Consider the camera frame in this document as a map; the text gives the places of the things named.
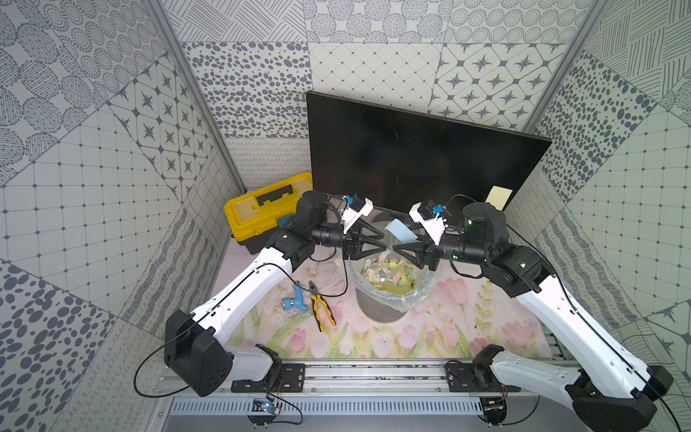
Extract clear plastic bin liner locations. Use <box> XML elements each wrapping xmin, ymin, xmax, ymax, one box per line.
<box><xmin>345</xmin><ymin>249</ymin><xmax>439</xmax><ymax>312</ymax></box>

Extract aluminium mounting rail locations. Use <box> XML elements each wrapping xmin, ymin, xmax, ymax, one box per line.
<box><xmin>154</xmin><ymin>359</ymin><xmax>542</xmax><ymax>425</ymax></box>

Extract small green circuit board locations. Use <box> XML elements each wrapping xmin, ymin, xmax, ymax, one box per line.
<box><xmin>250</xmin><ymin>398</ymin><xmax>281</xmax><ymax>417</ymax></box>

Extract small black connector module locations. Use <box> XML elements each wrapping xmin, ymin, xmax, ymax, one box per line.
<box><xmin>479</xmin><ymin>398</ymin><xmax>507</xmax><ymax>425</ymax></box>

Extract grey trash bin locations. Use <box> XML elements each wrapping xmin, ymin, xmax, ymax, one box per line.
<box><xmin>356</xmin><ymin>290</ymin><xmax>406</xmax><ymax>324</ymax></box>

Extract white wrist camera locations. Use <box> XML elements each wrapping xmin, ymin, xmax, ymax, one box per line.
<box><xmin>408</xmin><ymin>201</ymin><xmax>447</xmax><ymax>246</ymax></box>
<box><xmin>341</xmin><ymin>195</ymin><xmax>374</xmax><ymax>234</ymax></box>

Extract black flat monitor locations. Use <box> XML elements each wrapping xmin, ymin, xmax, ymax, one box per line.
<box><xmin>306</xmin><ymin>91</ymin><xmax>552</xmax><ymax>219</ymax></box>

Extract yellow sticky note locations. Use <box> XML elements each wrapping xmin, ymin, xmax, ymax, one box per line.
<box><xmin>485</xmin><ymin>185</ymin><xmax>513</xmax><ymax>211</ymax></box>

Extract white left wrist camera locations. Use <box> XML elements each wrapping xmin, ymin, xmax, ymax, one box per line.
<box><xmin>341</xmin><ymin>195</ymin><xmax>374</xmax><ymax>234</ymax></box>

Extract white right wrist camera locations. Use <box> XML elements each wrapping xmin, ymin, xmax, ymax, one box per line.
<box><xmin>408</xmin><ymin>201</ymin><xmax>447</xmax><ymax>246</ymax></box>

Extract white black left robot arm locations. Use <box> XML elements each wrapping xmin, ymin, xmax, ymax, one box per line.
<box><xmin>163</xmin><ymin>191</ymin><xmax>386</xmax><ymax>397</ymax></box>

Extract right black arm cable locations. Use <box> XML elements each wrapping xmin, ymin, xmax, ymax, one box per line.
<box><xmin>447</xmin><ymin>193</ymin><xmax>684</xmax><ymax>432</ymax></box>

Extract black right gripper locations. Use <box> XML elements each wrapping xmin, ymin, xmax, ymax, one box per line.
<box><xmin>392</xmin><ymin>222</ymin><xmax>489</xmax><ymax>272</ymax></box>

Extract blue plastic pipe fitting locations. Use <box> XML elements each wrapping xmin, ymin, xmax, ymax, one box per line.
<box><xmin>283</xmin><ymin>284</ymin><xmax>309</xmax><ymax>312</ymax></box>

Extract yellow black pliers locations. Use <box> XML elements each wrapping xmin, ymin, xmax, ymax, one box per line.
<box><xmin>308</xmin><ymin>281</ymin><xmax>337</xmax><ymax>332</ymax></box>

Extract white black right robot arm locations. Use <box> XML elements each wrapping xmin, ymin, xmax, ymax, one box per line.
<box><xmin>385</xmin><ymin>203</ymin><xmax>674</xmax><ymax>431</ymax></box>

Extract yellow black plastic toolbox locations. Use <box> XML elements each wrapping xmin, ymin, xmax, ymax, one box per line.
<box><xmin>224</xmin><ymin>172</ymin><xmax>313</xmax><ymax>255</ymax></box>

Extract blue sticky note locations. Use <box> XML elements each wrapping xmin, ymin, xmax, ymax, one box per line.
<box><xmin>384</xmin><ymin>219</ymin><xmax>417</xmax><ymax>244</ymax></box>

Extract floral pink table mat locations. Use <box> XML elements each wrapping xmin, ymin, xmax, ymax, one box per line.
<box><xmin>227</xmin><ymin>247</ymin><xmax>552</xmax><ymax>359</ymax></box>

